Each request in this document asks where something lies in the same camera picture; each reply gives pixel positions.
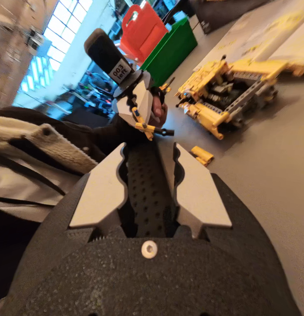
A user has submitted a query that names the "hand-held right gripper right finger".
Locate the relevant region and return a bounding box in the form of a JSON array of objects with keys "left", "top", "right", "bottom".
[{"left": 174, "top": 142, "right": 232, "bottom": 239}]

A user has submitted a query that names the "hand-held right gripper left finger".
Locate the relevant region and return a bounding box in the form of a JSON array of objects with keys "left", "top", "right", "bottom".
[{"left": 69, "top": 142, "right": 128, "bottom": 230}]

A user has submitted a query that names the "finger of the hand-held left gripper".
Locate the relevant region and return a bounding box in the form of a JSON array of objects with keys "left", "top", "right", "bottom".
[
  {"left": 134, "top": 80, "right": 154, "bottom": 124},
  {"left": 116, "top": 97, "right": 138, "bottom": 127}
]

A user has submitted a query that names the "yellow toy connector assembly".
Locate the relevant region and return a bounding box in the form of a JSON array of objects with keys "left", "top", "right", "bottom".
[{"left": 131, "top": 106, "right": 175, "bottom": 142}]

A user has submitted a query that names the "person's left forearm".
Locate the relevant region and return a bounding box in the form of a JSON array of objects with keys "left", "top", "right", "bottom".
[{"left": 92, "top": 115, "right": 149, "bottom": 151}]

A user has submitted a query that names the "grey desk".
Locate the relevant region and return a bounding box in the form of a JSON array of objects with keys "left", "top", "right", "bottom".
[{"left": 154, "top": 20, "right": 304, "bottom": 316}]

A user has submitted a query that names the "person's left hand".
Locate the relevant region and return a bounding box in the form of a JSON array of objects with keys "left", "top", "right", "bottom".
[{"left": 149, "top": 96, "right": 169, "bottom": 129}]

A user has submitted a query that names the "small yellow toy piece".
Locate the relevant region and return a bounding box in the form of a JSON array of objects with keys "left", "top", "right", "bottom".
[{"left": 159, "top": 76, "right": 176, "bottom": 93}]

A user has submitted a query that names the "yellow toy panel piece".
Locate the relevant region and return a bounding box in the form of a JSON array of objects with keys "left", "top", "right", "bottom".
[{"left": 190, "top": 145, "right": 214, "bottom": 167}]

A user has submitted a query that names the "red plastic bin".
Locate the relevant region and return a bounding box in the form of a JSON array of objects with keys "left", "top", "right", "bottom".
[{"left": 119, "top": 1, "right": 169, "bottom": 64}]

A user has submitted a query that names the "green plastic bin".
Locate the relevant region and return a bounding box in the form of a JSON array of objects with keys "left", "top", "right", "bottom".
[{"left": 139, "top": 17, "right": 198, "bottom": 87}]

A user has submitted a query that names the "yellow toy car model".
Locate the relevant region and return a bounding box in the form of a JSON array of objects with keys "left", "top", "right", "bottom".
[{"left": 175, "top": 55, "right": 304, "bottom": 141}]

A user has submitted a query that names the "person's fleece-lined jacket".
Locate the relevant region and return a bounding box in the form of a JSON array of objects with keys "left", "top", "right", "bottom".
[{"left": 0, "top": 106, "right": 113, "bottom": 223}]

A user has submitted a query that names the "toy car set box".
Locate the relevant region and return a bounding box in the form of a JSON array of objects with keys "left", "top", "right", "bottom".
[{"left": 195, "top": 0, "right": 232, "bottom": 34}]

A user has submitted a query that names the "instruction booklet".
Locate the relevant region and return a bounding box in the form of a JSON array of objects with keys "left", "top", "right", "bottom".
[{"left": 193, "top": 0, "right": 304, "bottom": 72}]

